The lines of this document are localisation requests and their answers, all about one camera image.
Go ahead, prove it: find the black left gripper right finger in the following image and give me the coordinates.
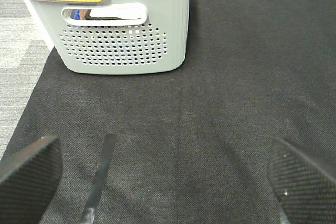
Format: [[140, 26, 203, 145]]
[[267, 138, 335, 223]]

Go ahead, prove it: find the black table mat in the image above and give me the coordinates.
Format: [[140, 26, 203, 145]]
[[4, 0, 335, 223]]

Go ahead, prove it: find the grey perforated plastic basket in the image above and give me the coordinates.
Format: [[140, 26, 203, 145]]
[[30, 0, 190, 74]]

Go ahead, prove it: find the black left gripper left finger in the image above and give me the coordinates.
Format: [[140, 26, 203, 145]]
[[1, 136, 62, 223]]

